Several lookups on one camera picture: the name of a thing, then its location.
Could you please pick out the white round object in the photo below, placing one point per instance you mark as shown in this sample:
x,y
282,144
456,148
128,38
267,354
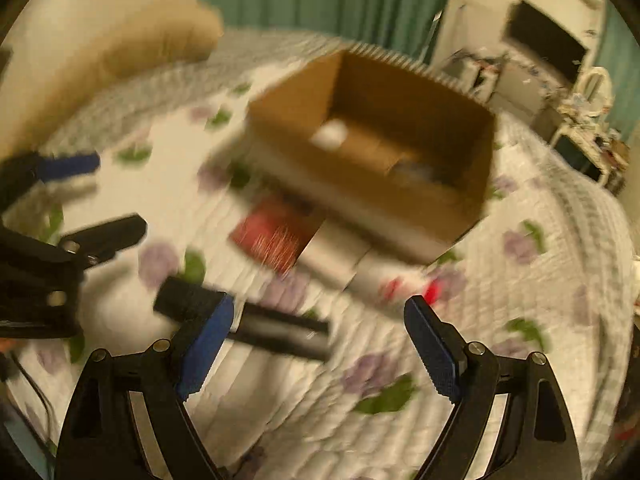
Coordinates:
x,y
330,135

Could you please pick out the beige pillow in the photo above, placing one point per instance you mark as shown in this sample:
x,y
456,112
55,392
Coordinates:
x,y
150,40

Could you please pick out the silver rectangular box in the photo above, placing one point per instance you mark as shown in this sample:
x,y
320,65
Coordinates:
x,y
334,251

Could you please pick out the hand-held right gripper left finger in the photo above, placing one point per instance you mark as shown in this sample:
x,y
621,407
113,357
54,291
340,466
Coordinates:
x,y
205,347

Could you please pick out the black wall television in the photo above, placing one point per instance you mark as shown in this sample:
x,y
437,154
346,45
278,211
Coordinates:
x,y
547,40

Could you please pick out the red and white packet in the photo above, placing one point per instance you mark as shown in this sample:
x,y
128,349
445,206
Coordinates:
x,y
402,285

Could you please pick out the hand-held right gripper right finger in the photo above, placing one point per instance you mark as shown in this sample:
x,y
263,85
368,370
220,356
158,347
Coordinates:
x,y
434,355

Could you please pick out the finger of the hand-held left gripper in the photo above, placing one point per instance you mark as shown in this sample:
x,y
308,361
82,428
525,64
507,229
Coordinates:
x,y
67,166
107,234

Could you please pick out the red flat box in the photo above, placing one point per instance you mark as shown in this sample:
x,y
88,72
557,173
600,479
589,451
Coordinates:
x,y
270,232

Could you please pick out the floral quilted bedspread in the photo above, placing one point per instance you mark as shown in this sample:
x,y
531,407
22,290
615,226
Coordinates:
x,y
505,290

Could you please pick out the cluttered white dresser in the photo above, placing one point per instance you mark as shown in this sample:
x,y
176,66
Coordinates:
x,y
505,82

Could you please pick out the grey object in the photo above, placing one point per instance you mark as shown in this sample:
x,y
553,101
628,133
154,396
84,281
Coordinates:
x,y
415,171

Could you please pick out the white dressing table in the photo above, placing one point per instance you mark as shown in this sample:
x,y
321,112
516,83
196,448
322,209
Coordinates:
x,y
590,110

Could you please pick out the black cylindrical device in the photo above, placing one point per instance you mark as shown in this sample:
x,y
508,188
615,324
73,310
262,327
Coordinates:
x,y
280,327

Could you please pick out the brown cardboard box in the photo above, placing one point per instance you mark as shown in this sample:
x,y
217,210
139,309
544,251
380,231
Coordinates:
x,y
385,105

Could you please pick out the teal curtain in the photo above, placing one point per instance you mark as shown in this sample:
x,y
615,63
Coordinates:
x,y
617,65

